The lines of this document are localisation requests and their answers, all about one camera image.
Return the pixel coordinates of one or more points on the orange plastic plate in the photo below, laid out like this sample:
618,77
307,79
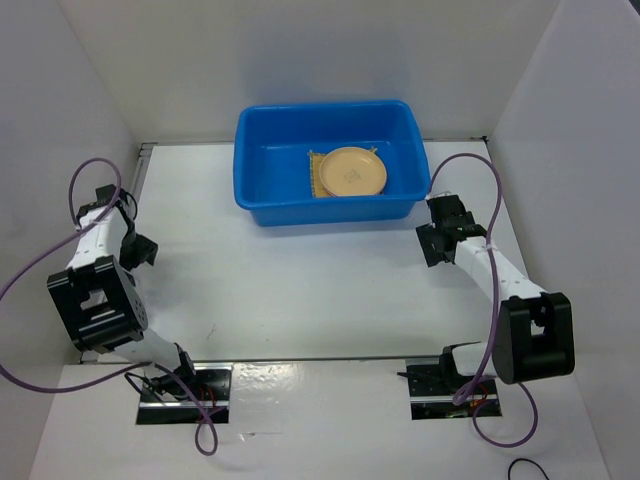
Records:
354,172

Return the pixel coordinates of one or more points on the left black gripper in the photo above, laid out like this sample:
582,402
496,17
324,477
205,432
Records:
146,251

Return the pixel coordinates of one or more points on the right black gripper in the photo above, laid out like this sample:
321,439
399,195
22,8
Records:
426,234

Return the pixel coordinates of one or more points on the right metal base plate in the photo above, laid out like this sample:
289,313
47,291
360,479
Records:
432,383

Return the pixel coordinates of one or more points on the metal base plate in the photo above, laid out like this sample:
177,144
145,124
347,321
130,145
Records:
432,383
213,388

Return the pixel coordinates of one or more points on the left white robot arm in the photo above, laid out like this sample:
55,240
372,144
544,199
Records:
97,299

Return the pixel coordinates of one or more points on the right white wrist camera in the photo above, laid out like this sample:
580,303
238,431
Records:
432,196

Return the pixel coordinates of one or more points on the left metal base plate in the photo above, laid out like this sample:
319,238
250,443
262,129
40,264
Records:
213,388

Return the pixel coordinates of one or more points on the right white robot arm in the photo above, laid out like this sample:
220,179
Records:
531,333

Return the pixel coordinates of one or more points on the bamboo woven mat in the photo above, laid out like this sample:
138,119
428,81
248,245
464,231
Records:
315,172

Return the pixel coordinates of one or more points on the blue plastic bin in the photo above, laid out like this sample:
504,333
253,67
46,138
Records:
272,168

